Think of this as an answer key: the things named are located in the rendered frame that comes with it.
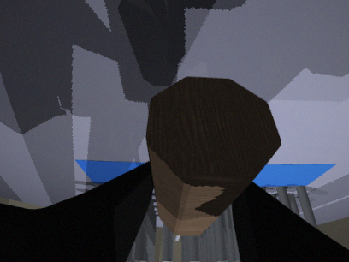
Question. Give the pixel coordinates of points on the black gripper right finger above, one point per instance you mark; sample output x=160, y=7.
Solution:
x=267, y=231

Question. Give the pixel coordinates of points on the blue flat strip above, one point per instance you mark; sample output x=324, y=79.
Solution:
x=277, y=175

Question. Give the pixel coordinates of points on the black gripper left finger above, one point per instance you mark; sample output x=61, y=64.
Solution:
x=96, y=226

